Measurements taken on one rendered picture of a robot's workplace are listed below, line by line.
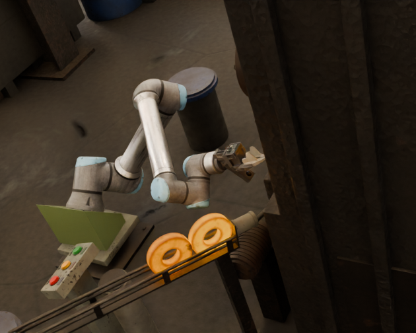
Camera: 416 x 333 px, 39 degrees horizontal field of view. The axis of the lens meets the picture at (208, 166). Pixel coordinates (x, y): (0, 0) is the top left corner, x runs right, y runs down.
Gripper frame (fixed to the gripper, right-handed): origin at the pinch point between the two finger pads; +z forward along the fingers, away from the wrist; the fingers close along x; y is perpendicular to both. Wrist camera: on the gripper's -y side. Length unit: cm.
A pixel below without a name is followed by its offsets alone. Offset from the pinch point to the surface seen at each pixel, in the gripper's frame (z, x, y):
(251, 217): 1.0, -22.8, -7.3
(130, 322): -55, -56, -27
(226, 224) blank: -2.7, -30.7, -2.4
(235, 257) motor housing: -10.9, -29.6, -20.2
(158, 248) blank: -14, -51, 8
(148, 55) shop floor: -208, 181, -12
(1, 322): -96, -77, -3
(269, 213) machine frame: 21.6, -34.9, 4.9
